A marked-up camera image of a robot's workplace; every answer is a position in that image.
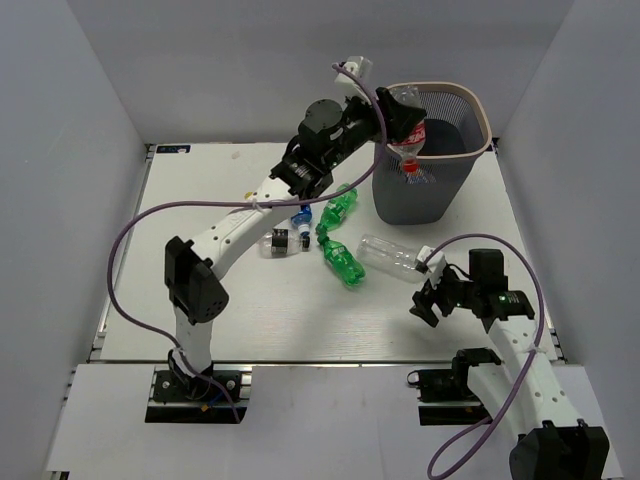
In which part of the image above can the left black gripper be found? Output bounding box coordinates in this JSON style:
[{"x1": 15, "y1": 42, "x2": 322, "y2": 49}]
[{"x1": 324, "y1": 85, "x2": 426, "y2": 170}]

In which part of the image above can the red label red cap bottle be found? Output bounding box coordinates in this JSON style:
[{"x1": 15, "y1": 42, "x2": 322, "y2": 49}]
[{"x1": 389, "y1": 85, "x2": 426, "y2": 174}]

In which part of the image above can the white cap labelled bottle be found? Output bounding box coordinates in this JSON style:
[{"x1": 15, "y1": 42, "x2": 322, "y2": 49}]
[{"x1": 404, "y1": 170, "x2": 436, "y2": 185}]

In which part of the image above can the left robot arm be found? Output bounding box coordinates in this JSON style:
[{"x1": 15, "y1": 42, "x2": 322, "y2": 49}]
[{"x1": 164, "y1": 88, "x2": 425, "y2": 399}]

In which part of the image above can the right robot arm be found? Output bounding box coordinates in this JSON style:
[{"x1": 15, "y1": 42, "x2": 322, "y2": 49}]
[{"x1": 407, "y1": 247, "x2": 610, "y2": 479}]

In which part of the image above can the grey mesh waste bin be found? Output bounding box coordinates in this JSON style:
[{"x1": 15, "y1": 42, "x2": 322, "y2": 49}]
[{"x1": 372, "y1": 82, "x2": 492, "y2": 225}]

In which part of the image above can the clear unlabelled plastic bottle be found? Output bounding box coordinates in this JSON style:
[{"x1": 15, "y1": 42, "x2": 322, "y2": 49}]
[{"x1": 356, "y1": 234, "x2": 426, "y2": 284}]

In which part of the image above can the lower green plastic bottle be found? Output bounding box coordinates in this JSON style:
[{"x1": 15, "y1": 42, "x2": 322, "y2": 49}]
[{"x1": 318, "y1": 234, "x2": 366, "y2": 287}]

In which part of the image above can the green plastic bottle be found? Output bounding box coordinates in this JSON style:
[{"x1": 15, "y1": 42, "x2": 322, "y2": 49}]
[
  {"x1": 315, "y1": 188, "x2": 358, "y2": 235},
  {"x1": 318, "y1": 234, "x2": 366, "y2": 287}
]

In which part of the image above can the upper green plastic bottle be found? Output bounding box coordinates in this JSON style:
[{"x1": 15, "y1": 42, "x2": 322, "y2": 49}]
[{"x1": 315, "y1": 188, "x2": 358, "y2": 235}]

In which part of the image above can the blue label clear bottle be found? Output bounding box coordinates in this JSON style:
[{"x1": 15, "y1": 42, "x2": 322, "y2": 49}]
[{"x1": 290, "y1": 204, "x2": 312, "y2": 237}]

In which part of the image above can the black label clear bottle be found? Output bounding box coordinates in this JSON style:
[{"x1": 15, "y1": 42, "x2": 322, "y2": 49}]
[{"x1": 258, "y1": 228, "x2": 311, "y2": 258}]

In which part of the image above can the blue corner label sticker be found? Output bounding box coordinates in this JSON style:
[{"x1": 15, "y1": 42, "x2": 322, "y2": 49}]
[{"x1": 156, "y1": 145, "x2": 191, "y2": 154}]

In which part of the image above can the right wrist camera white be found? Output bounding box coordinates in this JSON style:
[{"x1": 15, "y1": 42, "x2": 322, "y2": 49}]
[{"x1": 415, "y1": 245, "x2": 447, "y2": 285}]

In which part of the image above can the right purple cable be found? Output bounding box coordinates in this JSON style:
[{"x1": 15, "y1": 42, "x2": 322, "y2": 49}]
[{"x1": 428, "y1": 232, "x2": 546, "y2": 480}]

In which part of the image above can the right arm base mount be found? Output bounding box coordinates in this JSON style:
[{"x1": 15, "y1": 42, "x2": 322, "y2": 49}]
[{"x1": 406, "y1": 369, "x2": 490, "y2": 426}]

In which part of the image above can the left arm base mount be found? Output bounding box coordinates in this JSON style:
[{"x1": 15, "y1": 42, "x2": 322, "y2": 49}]
[{"x1": 145, "y1": 367, "x2": 252, "y2": 425}]

